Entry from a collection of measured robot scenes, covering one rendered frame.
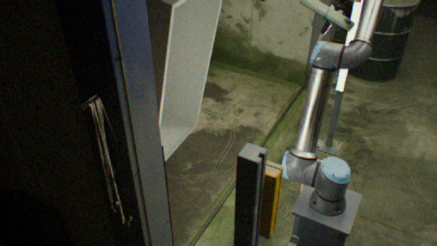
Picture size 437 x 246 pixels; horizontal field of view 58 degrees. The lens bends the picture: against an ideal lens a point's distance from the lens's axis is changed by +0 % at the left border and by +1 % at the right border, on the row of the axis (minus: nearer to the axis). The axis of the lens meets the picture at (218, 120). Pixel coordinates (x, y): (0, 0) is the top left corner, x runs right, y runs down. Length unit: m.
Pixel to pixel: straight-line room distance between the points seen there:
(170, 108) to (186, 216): 0.81
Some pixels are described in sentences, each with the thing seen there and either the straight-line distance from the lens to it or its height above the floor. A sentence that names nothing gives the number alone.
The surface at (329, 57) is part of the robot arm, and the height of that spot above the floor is 1.40.
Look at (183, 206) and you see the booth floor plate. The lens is 2.99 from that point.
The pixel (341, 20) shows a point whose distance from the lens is 2.22.
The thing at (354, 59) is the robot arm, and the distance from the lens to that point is 1.98.
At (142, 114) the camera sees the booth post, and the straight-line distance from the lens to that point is 1.37.
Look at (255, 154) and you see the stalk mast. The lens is 0.98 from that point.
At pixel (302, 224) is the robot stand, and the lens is 2.25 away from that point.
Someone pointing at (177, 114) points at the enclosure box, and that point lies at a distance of 3.05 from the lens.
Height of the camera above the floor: 2.28
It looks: 37 degrees down
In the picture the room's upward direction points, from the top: straight up
